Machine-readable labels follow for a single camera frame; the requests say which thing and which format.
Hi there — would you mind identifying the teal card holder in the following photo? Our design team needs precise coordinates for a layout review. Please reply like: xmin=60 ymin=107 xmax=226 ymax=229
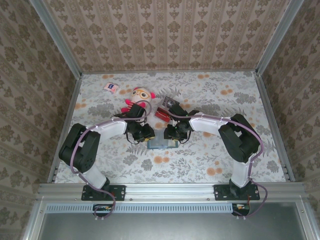
xmin=146 ymin=129 xmax=180 ymax=151

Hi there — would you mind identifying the clear acrylic card box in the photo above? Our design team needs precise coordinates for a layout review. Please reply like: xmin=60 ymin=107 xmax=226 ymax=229
xmin=154 ymin=95 xmax=181 ymax=124

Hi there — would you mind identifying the black printed card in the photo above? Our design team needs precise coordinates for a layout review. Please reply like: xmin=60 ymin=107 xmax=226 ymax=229
xmin=166 ymin=97 xmax=180 ymax=108

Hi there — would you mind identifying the pink striped plush toy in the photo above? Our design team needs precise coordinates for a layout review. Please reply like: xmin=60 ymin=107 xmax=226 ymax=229
xmin=120 ymin=86 xmax=156 ymax=115

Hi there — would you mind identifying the small tissue packet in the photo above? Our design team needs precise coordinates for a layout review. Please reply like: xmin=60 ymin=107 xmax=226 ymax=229
xmin=103 ymin=81 xmax=119 ymax=94

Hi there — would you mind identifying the black connector board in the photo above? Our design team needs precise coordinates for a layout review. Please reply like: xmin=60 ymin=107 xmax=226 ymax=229
xmin=92 ymin=203 xmax=114 ymax=218
xmin=231 ymin=202 xmax=251 ymax=217

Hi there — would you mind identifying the grey metal panel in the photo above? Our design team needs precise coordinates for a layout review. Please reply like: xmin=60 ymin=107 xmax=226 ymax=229
xmin=39 ymin=212 xmax=310 ymax=240

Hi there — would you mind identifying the aluminium table rail long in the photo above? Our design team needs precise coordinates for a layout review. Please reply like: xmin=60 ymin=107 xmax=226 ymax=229
xmin=37 ymin=182 xmax=306 ymax=203

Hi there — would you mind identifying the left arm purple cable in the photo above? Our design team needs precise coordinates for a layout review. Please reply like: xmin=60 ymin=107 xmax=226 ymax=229
xmin=70 ymin=99 xmax=153 ymax=221

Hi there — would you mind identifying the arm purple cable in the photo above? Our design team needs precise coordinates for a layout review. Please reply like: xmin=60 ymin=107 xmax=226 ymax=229
xmin=171 ymin=112 xmax=269 ymax=221
xmin=70 ymin=99 xmax=153 ymax=221

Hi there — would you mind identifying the grey slotted cable duct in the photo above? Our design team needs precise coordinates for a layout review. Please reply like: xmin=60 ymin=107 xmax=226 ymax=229
xmin=45 ymin=202 xmax=233 ymax=214

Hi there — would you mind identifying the aluminium table side rail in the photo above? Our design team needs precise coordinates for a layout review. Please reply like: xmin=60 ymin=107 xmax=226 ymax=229
xmin=254 ymin=72 xmax=296 ymax=182
xmin=46 ymin=74 xmax=83 ymax=183

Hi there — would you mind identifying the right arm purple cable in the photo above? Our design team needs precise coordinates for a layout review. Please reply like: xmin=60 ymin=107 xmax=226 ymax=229
xmin=171 ymin=112 xmax=269 ymax=221

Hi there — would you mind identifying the aluminium frame post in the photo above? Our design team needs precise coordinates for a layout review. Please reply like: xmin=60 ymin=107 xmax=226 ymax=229
xmin=29 ymin=0 xmax=83 ymax=79
xmin=255 ymin=0 xmax=306 ymax=76

